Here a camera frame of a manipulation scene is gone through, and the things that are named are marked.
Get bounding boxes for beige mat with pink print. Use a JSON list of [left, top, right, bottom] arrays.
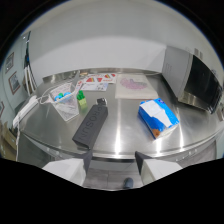
[[114, 73, 160, 100]]

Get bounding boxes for person's shoe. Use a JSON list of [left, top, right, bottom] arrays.
[[122, 177, 135, 190]]

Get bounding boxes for silver microwave oven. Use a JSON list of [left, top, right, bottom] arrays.
[[161, 45, 224, 115]]

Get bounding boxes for blue white tissue pack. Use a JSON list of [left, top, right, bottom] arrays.
[[137, 98, 181, 140]]

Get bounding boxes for framed wall picture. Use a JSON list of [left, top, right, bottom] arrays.
[[4, 51, 15, 75], [8, 70, 22, 96]]

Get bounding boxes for green toy block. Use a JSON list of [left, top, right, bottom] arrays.
[[76, 90, 88, 109]]

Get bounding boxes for black fabric case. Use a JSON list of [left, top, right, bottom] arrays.
[[72, 97, 109, 151]]

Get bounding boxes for sheet with red shapes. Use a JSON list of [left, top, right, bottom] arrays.
[[75, 72, 118, 93]]

